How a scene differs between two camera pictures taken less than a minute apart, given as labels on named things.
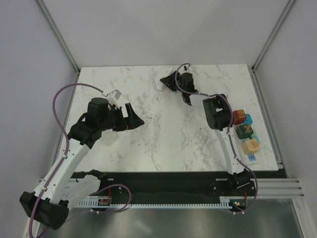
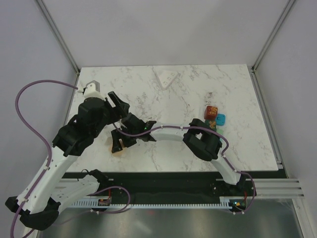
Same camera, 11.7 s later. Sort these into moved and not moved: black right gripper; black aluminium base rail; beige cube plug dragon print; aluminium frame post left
Moved: black right gripper; beige cube plug dragon print
Not moved: aluminium frame post left; black aluminium base rail
